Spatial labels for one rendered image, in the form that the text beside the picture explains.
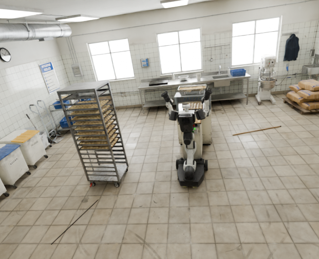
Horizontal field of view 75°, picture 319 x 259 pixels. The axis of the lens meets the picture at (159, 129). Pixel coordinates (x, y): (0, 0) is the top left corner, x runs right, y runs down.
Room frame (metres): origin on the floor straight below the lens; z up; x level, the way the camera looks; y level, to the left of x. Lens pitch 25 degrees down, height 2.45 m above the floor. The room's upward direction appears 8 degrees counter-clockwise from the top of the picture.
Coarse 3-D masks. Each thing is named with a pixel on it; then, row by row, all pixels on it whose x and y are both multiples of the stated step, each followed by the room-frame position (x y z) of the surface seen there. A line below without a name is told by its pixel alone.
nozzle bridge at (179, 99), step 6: (180, 96) 4.10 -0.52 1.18; (186, 96) 4.04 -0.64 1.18; (192, 96) 4.00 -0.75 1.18; (198, 96) 3.97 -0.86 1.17; (210, 96) 3.91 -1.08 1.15; (180, 102) 4.11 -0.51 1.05; (186, 102) 4.07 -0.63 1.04; (192, 102) 4.04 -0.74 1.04; (198, 102) 4.00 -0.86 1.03; (210, 102) 3.91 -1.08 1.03; (210, 108) 4.01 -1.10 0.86
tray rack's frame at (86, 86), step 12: (72, 84) 3.54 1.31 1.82; (84, 84) 3.39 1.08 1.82; (96, 84) 3.26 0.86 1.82; (60, 96) 3.17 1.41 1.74; (72, 132) 3.17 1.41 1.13; (96, 156) 3.60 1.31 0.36; (84, 168) 3.16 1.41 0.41; (96, 168) 3.50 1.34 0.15; (108, 168) 3.44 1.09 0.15; (120, 168) 3.38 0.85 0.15; (96, 180) 3.12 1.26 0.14; (108, 180) 3.05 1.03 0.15; (120, 180) 3.03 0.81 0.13
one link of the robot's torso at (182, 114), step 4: (180, 112) 3.09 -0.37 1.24; (184, 112) 3.07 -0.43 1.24; (188, 112) 3.04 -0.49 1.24; (192, 112) 3.02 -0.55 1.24; (180, 116) 2.93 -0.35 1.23; (184, 116) 2.91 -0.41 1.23; (188, 116) 2.89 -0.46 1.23; (192, 116) 2.93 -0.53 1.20; (196, 116) 2.98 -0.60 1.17; (180, 120) 2.91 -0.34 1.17; (184, 120) 3.04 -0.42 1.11; (188, 120) 3.03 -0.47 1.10; (192, 120) 2.89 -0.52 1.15; (180, 124) 2.92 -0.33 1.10; (184, 124) 2.90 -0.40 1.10; (188, 124) 2.89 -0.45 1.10; (192, 124) 2.87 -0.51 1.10; (180, 128) 2.94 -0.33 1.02; (184, 128) 2.93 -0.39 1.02; (188, 128) 2.91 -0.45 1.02; (192, 128) 2.89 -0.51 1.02
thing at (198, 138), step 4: (196, 124) 3.39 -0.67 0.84; (200, 124) 3.51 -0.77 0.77; (200, 128) 3.46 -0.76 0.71; (200, 132) 3.41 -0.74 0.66; (196, 136) 3.31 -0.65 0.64; (200, 136) 3.35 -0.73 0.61; (196, 140) 3.31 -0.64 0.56; (200, 140) 3.31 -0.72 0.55; (184, 144) 3.37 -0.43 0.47; (196, 144) 3.31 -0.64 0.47; (200, 144) 3.30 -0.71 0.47; (184, 148) 3.38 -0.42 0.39; (196, 148) 3.32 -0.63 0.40; (200, 148) 3.30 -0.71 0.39; (184, 152) 3.38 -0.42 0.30; (196, 152) 3.32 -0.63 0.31; (200, 152) 3.30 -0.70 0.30; (184, 156) 3.38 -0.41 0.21; (196, 156) 3.32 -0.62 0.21; (200, 156) 3.30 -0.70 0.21
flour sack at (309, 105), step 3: (303, 102) 5.03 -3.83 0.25; (306, 102) 4.99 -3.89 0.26; (309, 102) 4.96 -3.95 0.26; (312, 102) 4.93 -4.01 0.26; (315, 102) 4.90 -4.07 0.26; (318, 102) 4.88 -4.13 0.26; (300, 105) 5.10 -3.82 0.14; (303, 105) 4.94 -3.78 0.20; (306, 105) 4.85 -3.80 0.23; (309, 105) 4.81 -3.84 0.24; (312, 105) 4.79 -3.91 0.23; (315, 105) 4.79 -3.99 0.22; (318, 105) 4.78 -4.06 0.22; (306, 108) 4.82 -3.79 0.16; (309, 108) 4.80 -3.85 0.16; (312, 108) 4.79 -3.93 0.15; (315, 108) 4.79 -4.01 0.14; (318, 108) 4.78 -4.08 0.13
